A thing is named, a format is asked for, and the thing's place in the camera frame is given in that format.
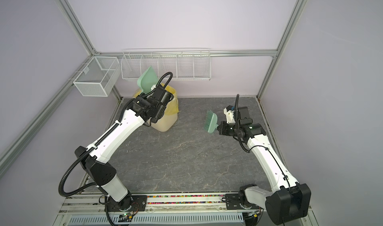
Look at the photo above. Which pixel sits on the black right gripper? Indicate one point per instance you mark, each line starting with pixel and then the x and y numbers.
pixel 223 127

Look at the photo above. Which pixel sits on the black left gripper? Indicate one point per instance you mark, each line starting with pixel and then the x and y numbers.
pixel 143 96

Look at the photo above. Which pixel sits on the green plastic dustpan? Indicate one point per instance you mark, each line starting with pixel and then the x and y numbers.
pixel 146 81

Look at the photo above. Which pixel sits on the green hand brush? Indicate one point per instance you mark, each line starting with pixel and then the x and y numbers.
pixel 210 124

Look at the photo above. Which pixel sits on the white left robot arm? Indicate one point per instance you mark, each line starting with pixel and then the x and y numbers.
pixel 94 158

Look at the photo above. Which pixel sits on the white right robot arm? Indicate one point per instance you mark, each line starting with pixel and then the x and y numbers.
pixel 287 200

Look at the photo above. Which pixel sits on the beige bin yellow bag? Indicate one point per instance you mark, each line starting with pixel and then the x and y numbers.
pixel 167 115

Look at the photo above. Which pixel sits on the small white mesh basket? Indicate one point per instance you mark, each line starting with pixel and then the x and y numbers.
pixel 98 77

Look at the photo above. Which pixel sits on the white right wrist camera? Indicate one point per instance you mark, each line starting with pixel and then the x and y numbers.
pixel 231 114

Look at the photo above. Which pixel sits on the long white wire basket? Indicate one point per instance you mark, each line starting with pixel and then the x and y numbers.
pixel 184 63

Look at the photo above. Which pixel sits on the aluminium front rail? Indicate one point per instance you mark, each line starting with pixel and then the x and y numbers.
pixel 168 203

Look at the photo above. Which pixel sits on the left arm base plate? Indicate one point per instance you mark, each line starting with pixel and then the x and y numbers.
pixel 129 204

